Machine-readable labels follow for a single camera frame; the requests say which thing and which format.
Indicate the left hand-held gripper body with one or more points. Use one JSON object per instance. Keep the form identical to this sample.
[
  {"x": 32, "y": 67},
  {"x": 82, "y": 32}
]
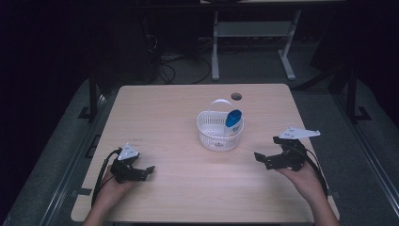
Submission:
[{"x": 125, "y": 169}]

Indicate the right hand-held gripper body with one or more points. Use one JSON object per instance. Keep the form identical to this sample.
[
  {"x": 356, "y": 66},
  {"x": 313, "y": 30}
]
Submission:
[{"x": 291, "y": 153}]

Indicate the white bottle with blue cap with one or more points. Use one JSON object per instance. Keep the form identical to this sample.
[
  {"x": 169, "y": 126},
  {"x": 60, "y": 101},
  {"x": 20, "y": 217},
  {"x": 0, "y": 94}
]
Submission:
[{"x": 232, "y": 121}]

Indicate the white plastic basket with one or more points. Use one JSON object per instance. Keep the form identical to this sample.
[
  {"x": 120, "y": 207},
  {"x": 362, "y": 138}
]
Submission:
[{"x": 213, "y": 133}]

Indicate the person's left hand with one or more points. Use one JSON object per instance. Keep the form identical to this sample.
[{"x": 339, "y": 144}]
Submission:
[{"x": 113, "y": 190}]

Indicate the person's right hand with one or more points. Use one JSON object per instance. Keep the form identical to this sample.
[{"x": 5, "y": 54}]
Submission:
[{"x": 302, "y": 180}]

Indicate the black metal stand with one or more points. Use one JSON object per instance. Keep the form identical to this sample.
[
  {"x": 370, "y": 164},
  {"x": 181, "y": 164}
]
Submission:
[
  {"x": 92, "y": 94},
  {"x": 352, "y": 94}
]

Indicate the aluminium frame rail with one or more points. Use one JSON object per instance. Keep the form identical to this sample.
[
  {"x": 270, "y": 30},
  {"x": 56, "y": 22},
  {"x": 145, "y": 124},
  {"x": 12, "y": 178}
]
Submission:
[
  {"x": 370, "y": 153},
  {"x": 70, "y": 163}
]

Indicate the white metal desk frame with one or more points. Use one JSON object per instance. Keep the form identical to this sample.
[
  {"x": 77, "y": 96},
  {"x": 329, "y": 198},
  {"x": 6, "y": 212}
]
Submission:
[{"x": 251, "y": 29}]

